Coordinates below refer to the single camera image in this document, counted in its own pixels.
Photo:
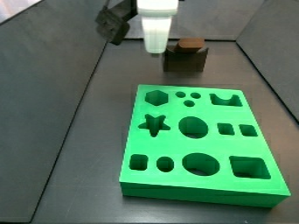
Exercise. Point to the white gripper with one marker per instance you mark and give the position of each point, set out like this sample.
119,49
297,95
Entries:
157,13

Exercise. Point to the green foam shape fixture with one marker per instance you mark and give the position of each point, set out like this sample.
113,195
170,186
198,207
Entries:
196,148

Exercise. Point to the dark grey cradle stand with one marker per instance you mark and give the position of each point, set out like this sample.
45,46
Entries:
185,62

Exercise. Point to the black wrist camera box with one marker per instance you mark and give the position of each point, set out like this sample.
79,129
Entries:
113,20

